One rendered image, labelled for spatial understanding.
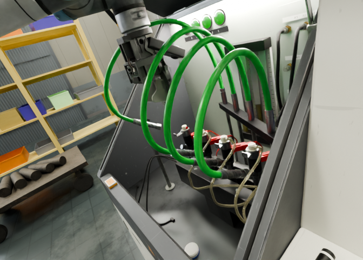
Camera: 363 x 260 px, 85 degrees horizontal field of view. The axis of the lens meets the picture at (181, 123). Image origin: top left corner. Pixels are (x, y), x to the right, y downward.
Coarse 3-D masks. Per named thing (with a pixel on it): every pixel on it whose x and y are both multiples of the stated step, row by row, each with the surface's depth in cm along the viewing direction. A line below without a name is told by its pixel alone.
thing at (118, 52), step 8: (152, 24) 58; (176, 24) 60; (184, 24) 60; (192, 32) 62; (208, 48) 64; (112, 56) 58; (112, 64) 59; (216, 64) 66; (104, 80) 60; (104, 88) 60; (224, 88) 70; (104, 96) 61; (128, 120) 65
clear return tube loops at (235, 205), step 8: (208, 144) 53; (232, 152) 46; (192, 168) 50; (248, 176) 39; (192, 184) 51; (216, 184) 50; (224, 184) 49; (232, 184) 48; (240, 184) 39; (248, 200) 44; (240, 216) 39
